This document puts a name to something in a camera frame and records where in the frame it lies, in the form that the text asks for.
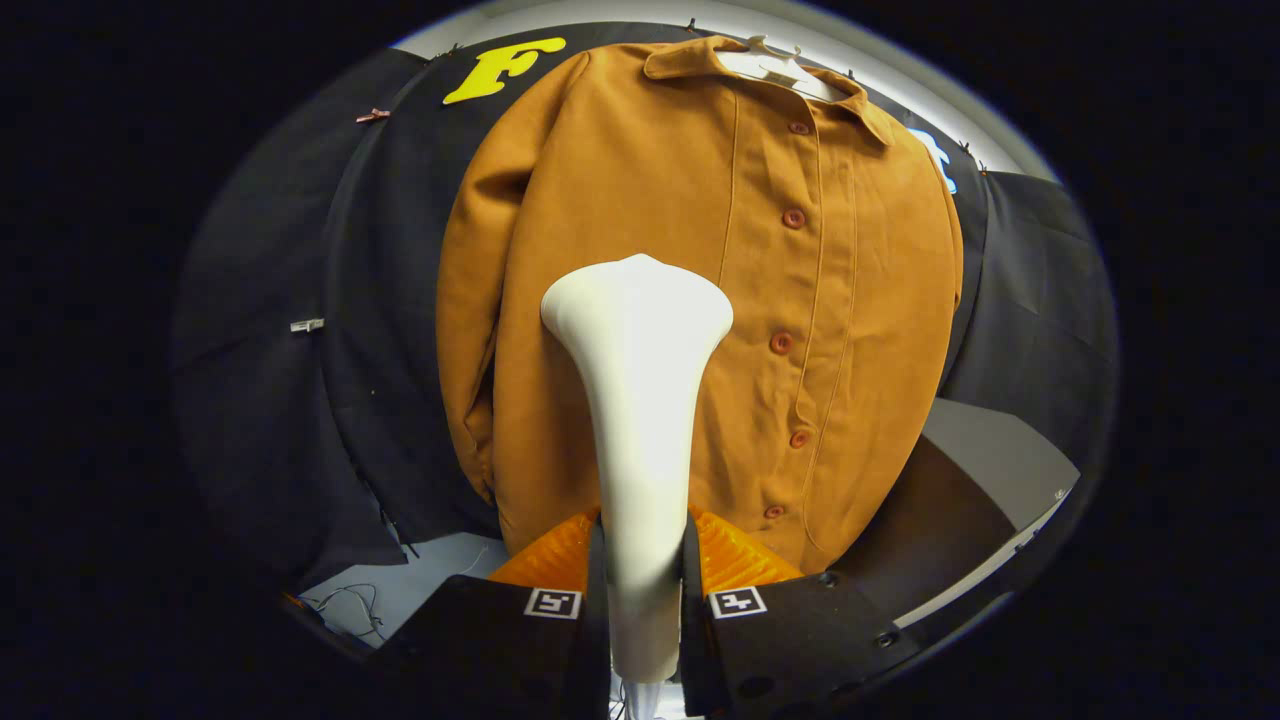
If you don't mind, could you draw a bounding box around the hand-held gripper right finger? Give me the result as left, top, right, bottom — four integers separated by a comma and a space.
680, 505, 926, 720

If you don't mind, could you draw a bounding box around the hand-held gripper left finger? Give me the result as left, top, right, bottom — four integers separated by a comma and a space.
375, 507, 613, 720

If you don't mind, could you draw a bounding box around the white garment steamer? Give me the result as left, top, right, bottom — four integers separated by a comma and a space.
540, 253, 735, 720

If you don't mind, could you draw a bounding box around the brown button shirt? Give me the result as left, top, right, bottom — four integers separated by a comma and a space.
436, 37, 965, 576

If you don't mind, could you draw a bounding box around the grey cabinet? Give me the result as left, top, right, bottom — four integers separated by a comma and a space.
830, 398, 1083, 626

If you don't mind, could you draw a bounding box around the black backdrop cloth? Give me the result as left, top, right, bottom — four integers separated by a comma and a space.
170, 20, 1119, 601

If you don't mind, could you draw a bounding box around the white mannequin torso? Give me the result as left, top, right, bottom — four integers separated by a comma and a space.
715, 35, 851, 101

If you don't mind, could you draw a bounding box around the thin black cable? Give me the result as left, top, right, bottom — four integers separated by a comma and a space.
300, 583, 389, 643

